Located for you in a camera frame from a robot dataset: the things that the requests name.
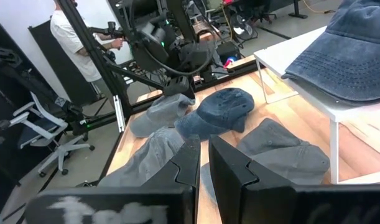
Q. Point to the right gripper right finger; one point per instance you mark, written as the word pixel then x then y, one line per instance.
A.
pixel 264 202

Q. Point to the dark navy denim cap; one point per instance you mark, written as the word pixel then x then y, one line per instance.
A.
pixel 220 109

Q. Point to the white office chair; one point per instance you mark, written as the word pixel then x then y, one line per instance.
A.
pixel 43 127

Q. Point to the white perforated riser shelf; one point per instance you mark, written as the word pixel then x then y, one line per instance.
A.
pixel 280 56

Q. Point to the person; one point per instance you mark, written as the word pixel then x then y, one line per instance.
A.
pixel 71 40

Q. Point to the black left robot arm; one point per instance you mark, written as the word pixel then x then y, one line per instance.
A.
pixel 150 46

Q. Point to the black desk leg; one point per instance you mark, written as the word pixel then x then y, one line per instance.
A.
pixel 297 12

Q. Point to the black panel board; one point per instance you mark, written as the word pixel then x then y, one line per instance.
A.
pixel 59 68

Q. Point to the blue denim cap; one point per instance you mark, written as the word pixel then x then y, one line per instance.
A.
pixel 348 62

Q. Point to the black equipment box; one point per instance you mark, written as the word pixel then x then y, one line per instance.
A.
pixel 228 49

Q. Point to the black aluminium table frame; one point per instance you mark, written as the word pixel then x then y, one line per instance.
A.
pixel 93 53

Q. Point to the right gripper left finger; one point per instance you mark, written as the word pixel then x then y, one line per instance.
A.
pixel 115 205

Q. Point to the silver metal bracket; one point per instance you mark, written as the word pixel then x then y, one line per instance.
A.
pixel 119 113

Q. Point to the light grey cap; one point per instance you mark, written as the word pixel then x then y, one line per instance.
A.
pixel 161 116

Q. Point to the grey cotton cap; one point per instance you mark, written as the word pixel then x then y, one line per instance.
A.
pixel 280 155
pixel 152 158

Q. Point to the black floor fan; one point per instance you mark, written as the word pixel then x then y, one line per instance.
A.
pixel 242 27

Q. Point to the small red object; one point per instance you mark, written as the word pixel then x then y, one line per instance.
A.
pixel 228 62

